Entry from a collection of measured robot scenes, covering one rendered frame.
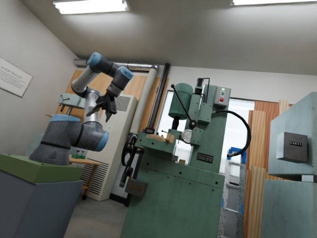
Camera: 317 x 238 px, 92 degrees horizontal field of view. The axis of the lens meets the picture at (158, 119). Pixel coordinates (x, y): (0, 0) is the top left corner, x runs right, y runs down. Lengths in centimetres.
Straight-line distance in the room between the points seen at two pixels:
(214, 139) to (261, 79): 213
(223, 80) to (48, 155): 282
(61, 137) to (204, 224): 99
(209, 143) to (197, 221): 53
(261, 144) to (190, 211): 176
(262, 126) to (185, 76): 159
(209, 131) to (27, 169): 113
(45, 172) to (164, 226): 75
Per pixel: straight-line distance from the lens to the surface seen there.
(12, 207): 97
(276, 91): 321
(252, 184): 240
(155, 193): 114
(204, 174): 114
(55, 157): 99
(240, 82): 314
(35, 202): 92
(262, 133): 271
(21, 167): 95
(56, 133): 100
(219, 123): 133
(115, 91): 96
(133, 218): 120
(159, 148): 97
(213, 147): 128
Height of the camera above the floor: 76
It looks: 15 degrees up
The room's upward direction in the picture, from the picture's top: 15 degrees clockwise
